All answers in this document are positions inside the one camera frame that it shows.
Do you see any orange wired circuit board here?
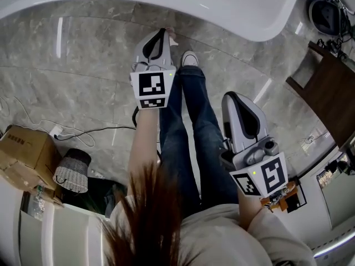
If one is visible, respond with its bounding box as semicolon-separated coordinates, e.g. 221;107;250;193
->
260;181;301;213

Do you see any woven grey basket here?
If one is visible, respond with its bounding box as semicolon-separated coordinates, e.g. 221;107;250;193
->
52;147;92;195

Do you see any white sneaker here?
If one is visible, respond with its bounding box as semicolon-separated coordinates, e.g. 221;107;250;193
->
165;27;179;47
180;50;200;68

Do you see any clear plastic bag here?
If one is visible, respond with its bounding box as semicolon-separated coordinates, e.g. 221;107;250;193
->
27;183;47;214

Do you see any tangle of black cables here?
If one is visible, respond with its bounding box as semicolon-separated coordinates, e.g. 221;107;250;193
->
316;0;355;59

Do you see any person's left forearm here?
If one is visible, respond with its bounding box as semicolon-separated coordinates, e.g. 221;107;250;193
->
128;108;162;182

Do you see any dark wooden table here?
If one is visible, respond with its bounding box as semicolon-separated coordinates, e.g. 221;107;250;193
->
285;40;355;150

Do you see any white power strip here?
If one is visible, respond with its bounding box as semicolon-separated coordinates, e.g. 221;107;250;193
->
49;124;64;139

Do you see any person's leg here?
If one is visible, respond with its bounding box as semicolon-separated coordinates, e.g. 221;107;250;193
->
158;73;200;207
177;65;241;206

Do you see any white floor cable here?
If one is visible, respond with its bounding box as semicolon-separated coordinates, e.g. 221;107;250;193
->
0;95;95;149

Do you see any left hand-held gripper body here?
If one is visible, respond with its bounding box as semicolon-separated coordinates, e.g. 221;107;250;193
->
129;28;177;111

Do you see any dark green bag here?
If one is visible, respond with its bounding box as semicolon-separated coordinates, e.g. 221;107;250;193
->
62;175;129;216

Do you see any brown cardboard box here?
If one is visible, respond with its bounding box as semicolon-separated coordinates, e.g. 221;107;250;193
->
0;124;64;208

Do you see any person's right forearm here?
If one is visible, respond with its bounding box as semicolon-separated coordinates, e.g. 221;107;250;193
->
237;193;265;234

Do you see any person's right leg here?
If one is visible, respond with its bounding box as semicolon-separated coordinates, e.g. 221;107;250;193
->
177;65;241;206

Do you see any white cabinet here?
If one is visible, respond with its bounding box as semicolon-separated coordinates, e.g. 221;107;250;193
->
18;191;112;266

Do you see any person's left leg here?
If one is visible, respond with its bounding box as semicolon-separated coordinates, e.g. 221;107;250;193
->
158;73;200;207

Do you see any person's cream sweater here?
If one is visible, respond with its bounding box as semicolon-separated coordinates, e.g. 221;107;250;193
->
109;194;320;266

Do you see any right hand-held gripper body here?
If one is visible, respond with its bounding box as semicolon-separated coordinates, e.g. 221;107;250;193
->
220;91;290;198

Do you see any black floor cable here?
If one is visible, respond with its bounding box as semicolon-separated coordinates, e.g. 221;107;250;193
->
54;125;137;141

